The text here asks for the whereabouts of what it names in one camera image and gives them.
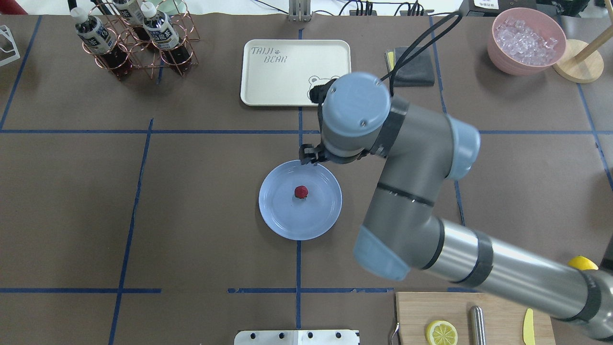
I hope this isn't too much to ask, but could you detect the mint green bowl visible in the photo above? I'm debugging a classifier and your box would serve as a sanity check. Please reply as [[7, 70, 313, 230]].
[[151, 0, 189, 15]]

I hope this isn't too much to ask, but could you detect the aluminium frame post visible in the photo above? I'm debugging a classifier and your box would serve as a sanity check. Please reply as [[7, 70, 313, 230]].
[[288, 0, 312, 22]]

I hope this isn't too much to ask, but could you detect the copper wire bottle rack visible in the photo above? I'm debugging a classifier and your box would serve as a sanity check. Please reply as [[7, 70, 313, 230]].
[[68, 0, 201, 80]]

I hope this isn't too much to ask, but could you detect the blue plate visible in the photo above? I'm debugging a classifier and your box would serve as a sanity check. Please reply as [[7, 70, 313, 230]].
[[258, 160, 343, 241]]

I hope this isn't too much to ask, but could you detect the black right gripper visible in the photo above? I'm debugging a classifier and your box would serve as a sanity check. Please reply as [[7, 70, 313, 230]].
[[298, 144, 334, 165]]

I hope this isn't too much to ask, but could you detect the cream bear tray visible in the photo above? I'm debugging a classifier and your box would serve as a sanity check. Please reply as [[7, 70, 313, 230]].
[[239, 39, 351, 107]]

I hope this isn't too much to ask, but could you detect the red strawberry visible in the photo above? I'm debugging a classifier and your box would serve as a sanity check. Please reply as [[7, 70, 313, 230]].
[[294, 185, 309, 199]]

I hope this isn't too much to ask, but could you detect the yellow lemon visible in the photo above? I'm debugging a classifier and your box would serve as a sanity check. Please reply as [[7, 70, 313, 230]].
[[568, 255, 599, 271]]

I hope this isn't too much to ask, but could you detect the yellow plastic knife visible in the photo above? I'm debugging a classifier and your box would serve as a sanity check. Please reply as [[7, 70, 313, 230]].
[[522, 308, 535, 345]]

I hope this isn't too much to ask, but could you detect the dark drink bottle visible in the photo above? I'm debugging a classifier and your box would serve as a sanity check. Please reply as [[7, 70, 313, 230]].
[[112, 0, 150, 41], [70, 7, 132, 77], [140, 1, 192, 73]]

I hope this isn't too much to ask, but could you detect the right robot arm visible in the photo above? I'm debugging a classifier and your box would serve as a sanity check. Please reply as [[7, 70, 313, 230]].
[[299, 72, 612, 343]]

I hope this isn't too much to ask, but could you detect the white wire cup rack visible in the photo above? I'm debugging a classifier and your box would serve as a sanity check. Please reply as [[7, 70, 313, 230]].
[[0, 25, 21, 67]]

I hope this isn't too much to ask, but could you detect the wooden cutting board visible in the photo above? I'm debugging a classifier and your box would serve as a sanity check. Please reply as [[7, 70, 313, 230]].
[[396, 292, 528, 345]]

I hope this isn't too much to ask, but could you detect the pink bowl with ice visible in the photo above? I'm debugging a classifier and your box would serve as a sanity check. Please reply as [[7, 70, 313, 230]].
[[488, 7, 567, 76]]

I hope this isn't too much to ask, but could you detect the lemon half slice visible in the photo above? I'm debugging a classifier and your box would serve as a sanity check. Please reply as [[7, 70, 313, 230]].
[[425, 320, 458, 345]]

